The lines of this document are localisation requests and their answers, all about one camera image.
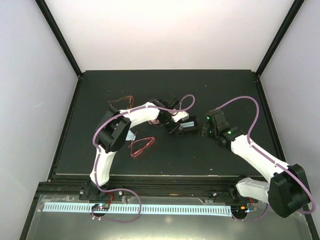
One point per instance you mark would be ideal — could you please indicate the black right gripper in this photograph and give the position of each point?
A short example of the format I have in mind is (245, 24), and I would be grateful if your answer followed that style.
(204, 133)

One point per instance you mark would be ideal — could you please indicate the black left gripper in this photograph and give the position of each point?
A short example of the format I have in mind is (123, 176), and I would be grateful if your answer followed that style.
(172, 128)

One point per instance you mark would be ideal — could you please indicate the black glasses case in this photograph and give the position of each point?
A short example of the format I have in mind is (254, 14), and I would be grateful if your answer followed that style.
(194, 129)

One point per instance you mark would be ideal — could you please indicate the red frame sunglasses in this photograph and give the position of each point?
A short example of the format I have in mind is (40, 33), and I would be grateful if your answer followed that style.
(138, 145)

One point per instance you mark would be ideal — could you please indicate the light blue cleaning cloth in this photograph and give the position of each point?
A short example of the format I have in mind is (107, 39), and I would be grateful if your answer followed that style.
(188, 124)

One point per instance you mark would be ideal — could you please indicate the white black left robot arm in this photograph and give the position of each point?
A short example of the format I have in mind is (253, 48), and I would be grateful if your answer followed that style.
(112, 131)

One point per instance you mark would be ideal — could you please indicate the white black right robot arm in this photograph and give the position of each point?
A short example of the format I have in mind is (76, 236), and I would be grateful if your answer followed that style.
(285, 187)

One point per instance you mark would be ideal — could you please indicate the pink glasses case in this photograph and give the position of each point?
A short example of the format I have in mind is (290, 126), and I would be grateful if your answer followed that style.
(153, 122)

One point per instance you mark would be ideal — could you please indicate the right base circuit board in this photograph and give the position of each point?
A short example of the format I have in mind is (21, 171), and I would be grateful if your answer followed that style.
(242, 208)

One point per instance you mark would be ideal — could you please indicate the base circuit board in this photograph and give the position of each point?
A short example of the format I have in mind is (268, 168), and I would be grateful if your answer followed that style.
(242, 208)
(104, 207)

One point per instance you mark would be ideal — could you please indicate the left base circuit board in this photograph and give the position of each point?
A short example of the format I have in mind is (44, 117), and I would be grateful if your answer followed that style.
(104, 207)

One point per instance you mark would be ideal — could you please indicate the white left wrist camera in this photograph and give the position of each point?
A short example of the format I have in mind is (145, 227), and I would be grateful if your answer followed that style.
(180, 116)

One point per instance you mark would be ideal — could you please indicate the brown frame sunglasses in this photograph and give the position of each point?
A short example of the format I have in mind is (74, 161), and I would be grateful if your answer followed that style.
(129, 98)

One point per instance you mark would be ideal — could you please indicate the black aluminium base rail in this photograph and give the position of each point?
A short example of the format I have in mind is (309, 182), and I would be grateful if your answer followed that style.
(217, 193)

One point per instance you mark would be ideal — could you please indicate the white slotted cable duct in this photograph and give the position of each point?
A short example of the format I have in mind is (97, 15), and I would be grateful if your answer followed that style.
(144, 209)

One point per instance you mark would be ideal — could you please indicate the right black frame post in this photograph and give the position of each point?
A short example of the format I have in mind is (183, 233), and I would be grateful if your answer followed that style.
(281, 32)

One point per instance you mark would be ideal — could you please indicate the black frame post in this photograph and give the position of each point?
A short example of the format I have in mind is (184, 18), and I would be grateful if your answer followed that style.
(281, 32)
(47, 14)

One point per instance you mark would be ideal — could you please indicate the left black frame post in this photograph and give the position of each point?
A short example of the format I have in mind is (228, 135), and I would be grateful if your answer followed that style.
(47, 14)

